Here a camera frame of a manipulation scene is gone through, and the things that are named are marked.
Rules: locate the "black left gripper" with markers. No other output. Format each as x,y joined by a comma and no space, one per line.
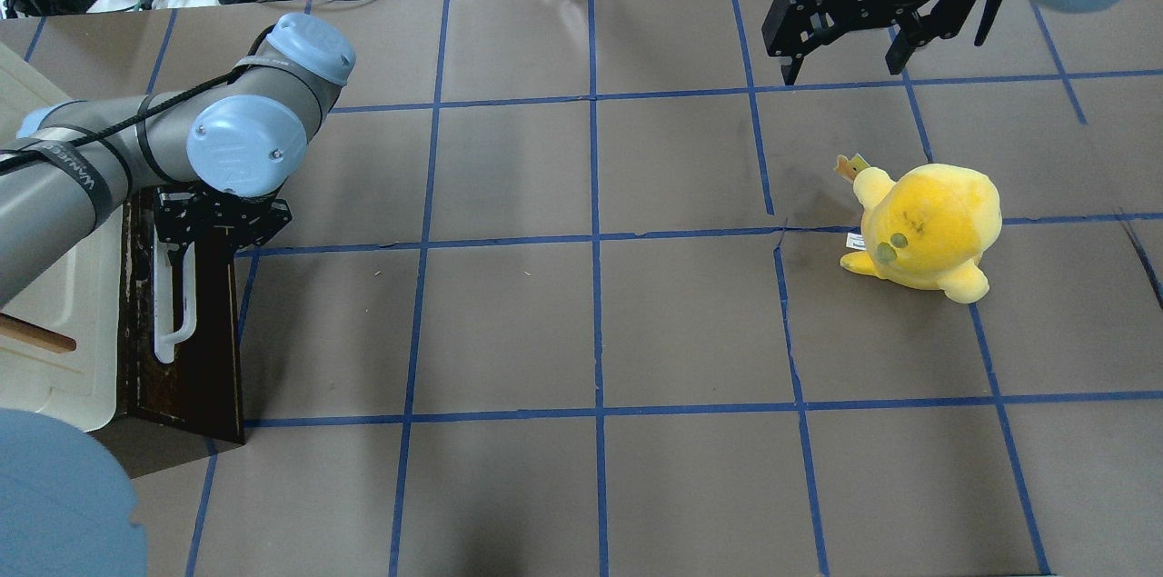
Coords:
221,221

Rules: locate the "white drawer handle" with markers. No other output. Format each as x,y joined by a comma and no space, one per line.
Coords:
175,303

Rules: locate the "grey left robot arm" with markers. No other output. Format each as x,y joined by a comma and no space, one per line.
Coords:
236,139

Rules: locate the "yellow plush toy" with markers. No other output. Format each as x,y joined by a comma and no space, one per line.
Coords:
927,230

